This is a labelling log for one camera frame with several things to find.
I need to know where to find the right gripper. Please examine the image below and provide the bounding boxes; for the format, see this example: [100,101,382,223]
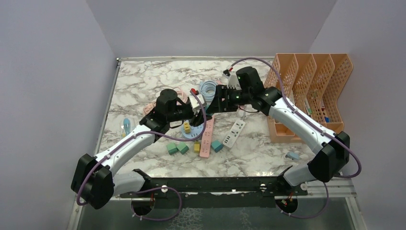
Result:
[207,84,252,114]

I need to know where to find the yellow plug adapter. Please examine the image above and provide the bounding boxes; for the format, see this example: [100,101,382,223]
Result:
[193,141,201,153]
[183,122,191,134]

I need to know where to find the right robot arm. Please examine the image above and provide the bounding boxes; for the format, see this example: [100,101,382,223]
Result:
[206,67,350,195]

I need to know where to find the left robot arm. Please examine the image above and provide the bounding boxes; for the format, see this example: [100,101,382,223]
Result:
[71,89,208,209]

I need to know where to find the green plug adapter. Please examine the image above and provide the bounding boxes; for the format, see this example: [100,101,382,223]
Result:
[166,142,178,155]
[176,142,189,155]

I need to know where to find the blue round power strip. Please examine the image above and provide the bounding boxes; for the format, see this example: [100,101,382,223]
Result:
[180,124,203,139]

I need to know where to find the pink long power strip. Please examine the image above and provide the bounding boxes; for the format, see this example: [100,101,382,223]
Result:
[199,116,215,158]

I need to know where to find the white power strip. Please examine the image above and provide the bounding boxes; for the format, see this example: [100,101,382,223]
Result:
[222,119,246,149]

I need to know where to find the pink round power strip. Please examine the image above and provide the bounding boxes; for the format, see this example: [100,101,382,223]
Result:
[143,102,156,115]

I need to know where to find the orange plastic file rack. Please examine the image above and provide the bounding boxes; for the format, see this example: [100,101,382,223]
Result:
[272,53,353,133]

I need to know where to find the blue coiled power cable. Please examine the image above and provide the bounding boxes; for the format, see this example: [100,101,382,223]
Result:
[199,80,220,102]

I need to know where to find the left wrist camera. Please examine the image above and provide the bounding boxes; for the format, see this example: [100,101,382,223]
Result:
[189,90,207,112]

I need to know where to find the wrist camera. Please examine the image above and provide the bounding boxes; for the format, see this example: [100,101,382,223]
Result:
[189,90,207,112]
[223,69,241,90]

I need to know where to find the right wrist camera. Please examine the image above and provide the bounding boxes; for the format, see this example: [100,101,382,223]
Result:
[223,69,241,90]

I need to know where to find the pink coiled cable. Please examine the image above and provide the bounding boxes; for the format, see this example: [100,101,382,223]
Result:
[172,87,191,105]

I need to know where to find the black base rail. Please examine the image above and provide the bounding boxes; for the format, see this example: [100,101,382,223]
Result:
[119,176,308,209]

